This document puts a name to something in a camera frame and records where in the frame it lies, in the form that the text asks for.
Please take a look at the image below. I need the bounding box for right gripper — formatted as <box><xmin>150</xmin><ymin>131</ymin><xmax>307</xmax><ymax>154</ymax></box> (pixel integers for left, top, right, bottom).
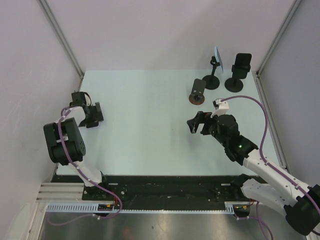
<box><xmin>186</xmin><ymin>111</ymin><xmax>228</xmax><ymax>147</ymax></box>

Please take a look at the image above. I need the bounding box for wooden base phone stand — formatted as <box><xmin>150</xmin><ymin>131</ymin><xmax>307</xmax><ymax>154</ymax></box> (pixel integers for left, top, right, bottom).
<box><xmin>188</xmin><ymin>78</ymin><xmax>206</xmax><ymax>106</ymax></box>

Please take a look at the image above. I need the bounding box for black phone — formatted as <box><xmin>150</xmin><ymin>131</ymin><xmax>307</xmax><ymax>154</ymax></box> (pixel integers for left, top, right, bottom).
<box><xmin>234</xmin><ymin>53</ymin><xmax>252</xmax><ymax>72</ymax></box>

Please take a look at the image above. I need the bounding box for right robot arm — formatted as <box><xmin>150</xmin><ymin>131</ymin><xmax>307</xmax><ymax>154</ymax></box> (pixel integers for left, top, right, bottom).
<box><xmin>186</xmin><ymin>111</ymin><xmax>320</xmax><ymax>236</ymax></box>

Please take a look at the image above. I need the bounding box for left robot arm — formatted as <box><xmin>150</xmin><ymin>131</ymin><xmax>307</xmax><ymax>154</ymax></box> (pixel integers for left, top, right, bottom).
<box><xmin>43</xmin><ymin>91</ymin><xmax>111</xmax><ymax>200</ymax></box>

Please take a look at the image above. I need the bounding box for black stand with blue phone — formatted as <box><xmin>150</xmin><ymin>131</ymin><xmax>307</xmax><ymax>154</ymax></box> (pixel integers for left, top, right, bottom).
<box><xmin>202</xmin><ymin>56</ymin><xmax>221</xmax><ymax>90</ymax></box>

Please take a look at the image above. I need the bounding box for light blue phone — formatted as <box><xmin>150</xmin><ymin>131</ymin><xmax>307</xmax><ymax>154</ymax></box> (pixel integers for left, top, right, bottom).
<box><xmin>214</xmin><ymin>46</ymin><xmax>224</xmax><ymax>73</ymax></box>

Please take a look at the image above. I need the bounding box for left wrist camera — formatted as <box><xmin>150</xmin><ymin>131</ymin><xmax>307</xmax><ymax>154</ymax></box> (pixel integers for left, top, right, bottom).
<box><xmin>83</xmin><ymin>92</ymin><xmax>92</xmax><ymax>106</ymax></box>

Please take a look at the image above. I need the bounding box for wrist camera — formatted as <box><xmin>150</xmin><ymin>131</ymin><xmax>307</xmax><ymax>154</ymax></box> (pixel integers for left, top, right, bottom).
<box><xmin>210</xmin><ymin>98</ymin><xmax>230</xmax><ymax>118</ymax></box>
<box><xmin>83</xmin><ymin>92</ymin><xmax>92</xmax><ymax>106</ymax></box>

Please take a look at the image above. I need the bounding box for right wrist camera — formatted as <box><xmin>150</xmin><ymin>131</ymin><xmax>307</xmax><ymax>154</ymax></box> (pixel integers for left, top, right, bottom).
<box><xmin>210</xmin><ymin>98</ymin><xmax>230</xmax><ymax>118</ymax></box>

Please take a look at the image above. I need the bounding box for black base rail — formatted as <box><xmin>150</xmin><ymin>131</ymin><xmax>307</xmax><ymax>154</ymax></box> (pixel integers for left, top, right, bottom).
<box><xmin>51</xmin><ymin>174</ymin><xmax>266</xmax><ymax>210</ymax></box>

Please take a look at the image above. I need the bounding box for white cable duct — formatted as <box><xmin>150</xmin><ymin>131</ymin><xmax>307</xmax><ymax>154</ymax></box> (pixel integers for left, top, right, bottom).
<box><xmin>46</xmin><ymin>201</ymin><xmax>253</xmax><ymax>215</ymax></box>

